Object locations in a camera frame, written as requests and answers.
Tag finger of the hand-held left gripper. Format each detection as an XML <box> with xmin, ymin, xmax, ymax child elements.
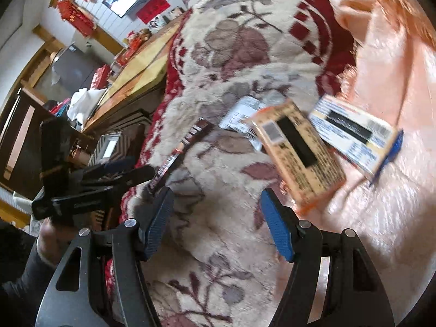
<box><xmin>82</xmin><ymin>164</ymin><xmax>156</xmax><ymax>195</ymax></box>
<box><xmin>74</xmin><ymin>156</ymin><xmax>136</xmax><ymax>180</ymax></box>

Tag red hanging decoration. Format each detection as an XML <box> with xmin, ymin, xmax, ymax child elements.
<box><xmin>56</xmin><ymin>0</ymin><xmax>98</xmax><ymax>38</ymax></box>

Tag dark wooden cabinet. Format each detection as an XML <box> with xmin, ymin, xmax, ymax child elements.
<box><xmin>0</xmin><ymin>87</ymin><xmax>48</xmax><ymax>189</ymax></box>

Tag white plastic bag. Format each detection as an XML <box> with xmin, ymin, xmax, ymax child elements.
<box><xmin>66</xmin><ymin>88</ymin><xmax>108</xmax><ymax>132</ymax></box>

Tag red gift box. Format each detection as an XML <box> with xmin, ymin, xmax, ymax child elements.
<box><xmin>90</xmin><ymin>65</ymin><xmax>113</xmax><ymax>91</ymax></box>

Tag orange snack box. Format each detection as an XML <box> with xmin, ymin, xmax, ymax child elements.
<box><xmin>250</xmin><ymin>98</ymin><xmax>347</xmax><ymax>216</ymax></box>

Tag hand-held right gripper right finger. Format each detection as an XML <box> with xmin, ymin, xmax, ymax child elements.
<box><xmin>261</xmin><ymin>188</ymin><xmax>396</xmax><ymax>327</ymax></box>

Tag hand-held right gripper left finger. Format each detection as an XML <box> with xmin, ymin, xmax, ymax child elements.
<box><xmin>36</xmin><ymin>187</ymin><xmax>175</xmax><ymax>327</ymax></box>

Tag person's left forearm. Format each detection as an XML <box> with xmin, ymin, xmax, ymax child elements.
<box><xmin>0</xmin><ymin>242</ymin><xmax>57</xmax><ymax>327</ymax></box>

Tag pink satin quilt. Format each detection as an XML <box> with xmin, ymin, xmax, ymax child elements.
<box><xmin>266</xmin><ymin>0</ymin><xmax>436</xmax><ymax>327</ymax></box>

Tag white snack packet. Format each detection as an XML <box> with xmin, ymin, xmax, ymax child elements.
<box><xmin>218</xmin><ymin>96</ymin><xmax>270</xmax><ymax>150</ymax></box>

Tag person's left hand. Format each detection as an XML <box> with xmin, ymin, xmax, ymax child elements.
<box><xmin>36</xmin><ymin>217</ymin><xmax>74</xmax><ymax>267</ymax></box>

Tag chevron striped box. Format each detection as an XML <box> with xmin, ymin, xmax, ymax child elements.
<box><xmin>87</xmin><ymin>109</ymin><xmax>152</xmax><ymax>169</ymax></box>

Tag red wall poster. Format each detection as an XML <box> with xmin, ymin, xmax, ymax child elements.
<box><xmin>136</xmin><ymin>0</ymin><xmax>171</xmax><ymax>23</ymax></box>

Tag plush toys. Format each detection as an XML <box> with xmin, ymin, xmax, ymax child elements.
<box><xmin>124</xmin><ymin>27</ymin><xmax>152</xmax><ymax>48</ymax></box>

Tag wooden table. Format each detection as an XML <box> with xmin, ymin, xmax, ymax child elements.
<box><xmin>82</xmin><ymin>17</ymin><xmax>184</xmax><ymax>133</ymax></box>

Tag white and blue box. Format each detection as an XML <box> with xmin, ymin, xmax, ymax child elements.
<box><xmin>308</xmin><ymin>95</ymin><xmax>404</xmax><ymax>188</ymax></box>

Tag brown snack bar packet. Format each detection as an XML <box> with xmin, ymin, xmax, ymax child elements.
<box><xmin>149</xmin><ymin>117</ymin><xmax>214</xmax><ymax>195</ymax></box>

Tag floral plush blanket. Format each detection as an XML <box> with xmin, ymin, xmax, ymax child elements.
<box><xmin>104</xmin><ymin>0</ymin><xmax>362</xmax><ymax>327</ymax></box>

